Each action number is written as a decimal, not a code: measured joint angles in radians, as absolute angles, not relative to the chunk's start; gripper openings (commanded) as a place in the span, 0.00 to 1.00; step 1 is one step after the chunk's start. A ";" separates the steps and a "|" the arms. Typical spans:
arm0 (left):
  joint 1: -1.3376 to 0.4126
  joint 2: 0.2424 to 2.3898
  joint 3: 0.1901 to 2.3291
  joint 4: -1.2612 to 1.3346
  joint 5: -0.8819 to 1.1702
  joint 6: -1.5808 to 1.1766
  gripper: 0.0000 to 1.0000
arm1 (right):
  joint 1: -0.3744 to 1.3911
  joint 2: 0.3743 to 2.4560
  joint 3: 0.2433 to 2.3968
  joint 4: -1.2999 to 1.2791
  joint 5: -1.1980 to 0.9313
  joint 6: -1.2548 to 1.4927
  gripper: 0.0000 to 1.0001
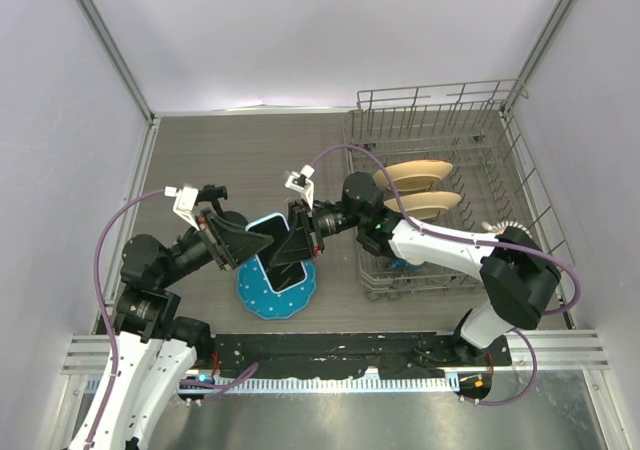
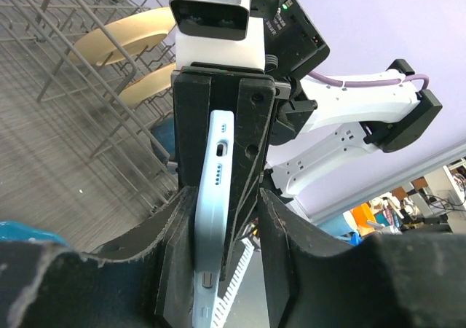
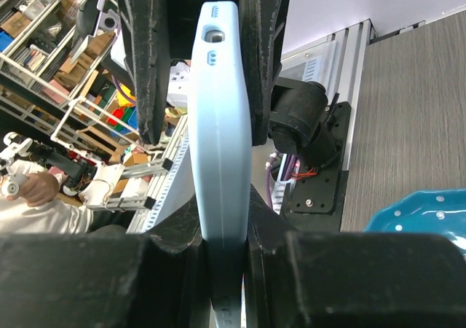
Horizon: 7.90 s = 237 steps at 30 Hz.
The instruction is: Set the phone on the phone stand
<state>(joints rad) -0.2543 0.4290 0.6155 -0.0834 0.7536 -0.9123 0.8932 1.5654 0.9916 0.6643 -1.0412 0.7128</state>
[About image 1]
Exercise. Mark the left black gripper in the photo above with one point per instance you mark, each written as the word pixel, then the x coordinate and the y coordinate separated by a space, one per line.
pixel 231 246

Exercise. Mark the beige plate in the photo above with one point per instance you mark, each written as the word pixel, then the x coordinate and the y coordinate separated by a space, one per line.
pixel 430 204
pixel 414 175

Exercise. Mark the beige plate front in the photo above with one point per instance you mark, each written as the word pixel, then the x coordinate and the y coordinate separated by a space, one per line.
pixel 430 204

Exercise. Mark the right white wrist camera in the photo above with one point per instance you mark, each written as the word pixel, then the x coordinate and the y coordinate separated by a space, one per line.
pixel 302 183

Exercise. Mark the metal wire dish rack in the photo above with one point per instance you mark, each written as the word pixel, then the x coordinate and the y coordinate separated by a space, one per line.
pixel 457 156

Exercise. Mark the white ribbed cup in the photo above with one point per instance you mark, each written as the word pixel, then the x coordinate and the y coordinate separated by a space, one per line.
pixel 501 227

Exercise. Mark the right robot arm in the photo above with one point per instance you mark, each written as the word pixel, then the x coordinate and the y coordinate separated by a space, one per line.
pixel 518 279

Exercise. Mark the beige plate rear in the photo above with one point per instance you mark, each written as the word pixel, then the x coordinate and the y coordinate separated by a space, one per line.
pixel 414 175

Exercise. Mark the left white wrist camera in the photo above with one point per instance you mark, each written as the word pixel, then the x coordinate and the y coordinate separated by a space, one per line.
pixel 184 202

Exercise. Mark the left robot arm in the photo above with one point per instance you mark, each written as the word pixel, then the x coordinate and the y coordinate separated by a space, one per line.
pixel 152 347

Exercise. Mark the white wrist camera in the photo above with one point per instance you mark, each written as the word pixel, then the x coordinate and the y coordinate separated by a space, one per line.
pixel 302 183
pixel 184 202

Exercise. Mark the phone with light blue case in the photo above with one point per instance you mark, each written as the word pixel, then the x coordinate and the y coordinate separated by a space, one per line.
pixel 281 277

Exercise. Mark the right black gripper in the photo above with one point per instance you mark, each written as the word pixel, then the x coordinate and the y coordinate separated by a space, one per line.
pixel 305 238

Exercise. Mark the white cable duct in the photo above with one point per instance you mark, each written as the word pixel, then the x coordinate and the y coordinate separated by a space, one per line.
pixel 369 383

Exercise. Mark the blue polka dot plate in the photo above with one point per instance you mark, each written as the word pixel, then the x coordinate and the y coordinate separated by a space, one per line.
pixel 258 297

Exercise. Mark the blue mug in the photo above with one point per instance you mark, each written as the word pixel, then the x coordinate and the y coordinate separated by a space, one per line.
pixel 404 265

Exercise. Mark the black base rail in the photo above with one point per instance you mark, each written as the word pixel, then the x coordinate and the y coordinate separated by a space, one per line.
pixel 339 356

